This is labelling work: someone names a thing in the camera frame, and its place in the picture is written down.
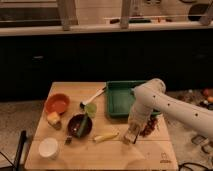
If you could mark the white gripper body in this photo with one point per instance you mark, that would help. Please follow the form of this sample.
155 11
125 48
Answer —
136 123

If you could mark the brown block eraser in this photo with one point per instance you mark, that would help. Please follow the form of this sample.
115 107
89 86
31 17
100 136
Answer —
130 137

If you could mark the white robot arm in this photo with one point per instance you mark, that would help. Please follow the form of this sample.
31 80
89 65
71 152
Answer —
151 96

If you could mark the purple grape bunch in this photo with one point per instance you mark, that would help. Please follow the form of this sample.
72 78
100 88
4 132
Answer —
150 126

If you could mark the green plastic tray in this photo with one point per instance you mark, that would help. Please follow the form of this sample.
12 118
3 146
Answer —
120 97

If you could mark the yellow banana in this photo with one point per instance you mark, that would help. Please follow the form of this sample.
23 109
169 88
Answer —
104 137

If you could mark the green spoon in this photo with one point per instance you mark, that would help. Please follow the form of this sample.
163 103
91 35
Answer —
90 111

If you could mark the dark brown bowl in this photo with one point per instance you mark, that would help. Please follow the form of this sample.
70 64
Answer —
75 123

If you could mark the small dark toy piece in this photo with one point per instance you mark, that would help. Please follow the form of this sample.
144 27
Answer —
68 140

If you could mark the orange bowl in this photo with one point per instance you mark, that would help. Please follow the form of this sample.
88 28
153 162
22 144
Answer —
58 102

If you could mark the yellow cheese block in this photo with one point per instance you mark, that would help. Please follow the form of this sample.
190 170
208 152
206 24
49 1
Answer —
54 120

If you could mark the white cup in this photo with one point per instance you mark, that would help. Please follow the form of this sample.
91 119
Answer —
48 148

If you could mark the white-handled brush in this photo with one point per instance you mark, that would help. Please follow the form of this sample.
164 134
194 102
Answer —
85 102

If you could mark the black chair frame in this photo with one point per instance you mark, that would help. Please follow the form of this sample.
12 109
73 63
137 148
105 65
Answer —
14 165

